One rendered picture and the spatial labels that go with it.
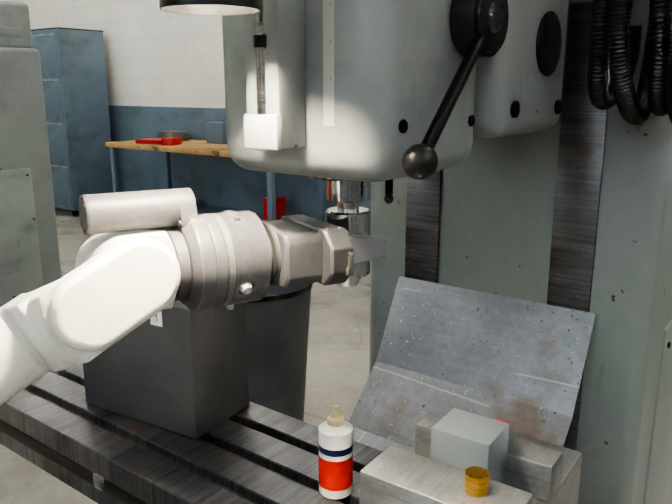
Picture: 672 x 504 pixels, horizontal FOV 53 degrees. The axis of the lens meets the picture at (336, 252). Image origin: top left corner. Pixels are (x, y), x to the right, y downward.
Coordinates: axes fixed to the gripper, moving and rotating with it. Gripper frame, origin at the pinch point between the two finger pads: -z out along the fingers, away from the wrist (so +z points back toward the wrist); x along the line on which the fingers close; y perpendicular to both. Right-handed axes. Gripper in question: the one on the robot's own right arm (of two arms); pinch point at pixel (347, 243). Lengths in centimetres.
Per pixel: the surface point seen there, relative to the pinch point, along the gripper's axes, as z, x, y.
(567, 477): -16.8, -17.3, 23.5
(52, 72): -89, 728, -33
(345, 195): 1.5, -1.9, -5.5
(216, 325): 5.6, 24.3, 15.7
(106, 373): 18.0, 36.5, 24.6
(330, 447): 1.4, 0.8, 23.7
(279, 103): 11.1, -6.4, -14.6
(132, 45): -170, 709, -63
